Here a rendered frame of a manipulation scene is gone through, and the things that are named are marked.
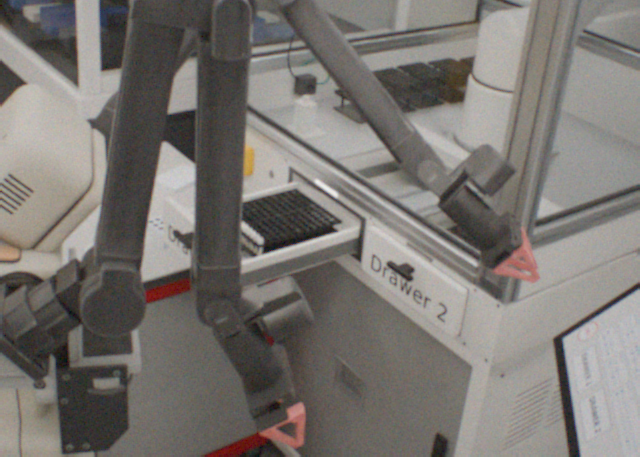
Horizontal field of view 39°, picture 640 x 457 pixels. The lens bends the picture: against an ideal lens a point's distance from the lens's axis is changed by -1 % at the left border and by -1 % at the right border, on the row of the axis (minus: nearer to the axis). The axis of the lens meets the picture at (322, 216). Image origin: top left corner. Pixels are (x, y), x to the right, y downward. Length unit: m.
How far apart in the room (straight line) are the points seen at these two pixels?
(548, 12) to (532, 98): 0.15
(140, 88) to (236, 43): 0.12
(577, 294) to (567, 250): 0.15
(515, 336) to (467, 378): 0.15
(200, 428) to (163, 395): 0.19
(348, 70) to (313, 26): 0.09
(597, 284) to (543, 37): 0.63
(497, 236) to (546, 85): 0.27
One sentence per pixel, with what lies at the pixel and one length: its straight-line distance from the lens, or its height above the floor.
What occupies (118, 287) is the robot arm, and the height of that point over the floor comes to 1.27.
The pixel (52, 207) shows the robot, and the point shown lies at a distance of 1.21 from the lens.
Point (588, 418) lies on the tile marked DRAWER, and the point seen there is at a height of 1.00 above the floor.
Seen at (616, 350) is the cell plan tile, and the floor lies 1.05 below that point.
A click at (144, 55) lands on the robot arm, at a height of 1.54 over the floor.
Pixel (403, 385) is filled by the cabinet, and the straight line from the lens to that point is 2.05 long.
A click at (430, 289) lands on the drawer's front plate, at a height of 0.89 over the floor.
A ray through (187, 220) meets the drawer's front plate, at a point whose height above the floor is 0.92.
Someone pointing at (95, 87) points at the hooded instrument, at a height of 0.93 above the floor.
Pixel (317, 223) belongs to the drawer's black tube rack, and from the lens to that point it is 1.98.
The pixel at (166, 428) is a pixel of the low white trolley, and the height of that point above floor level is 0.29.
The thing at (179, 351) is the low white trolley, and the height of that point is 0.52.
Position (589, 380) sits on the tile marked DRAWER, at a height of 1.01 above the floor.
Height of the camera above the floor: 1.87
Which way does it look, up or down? 29 degrees down
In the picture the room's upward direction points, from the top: 6 degrees clockwise
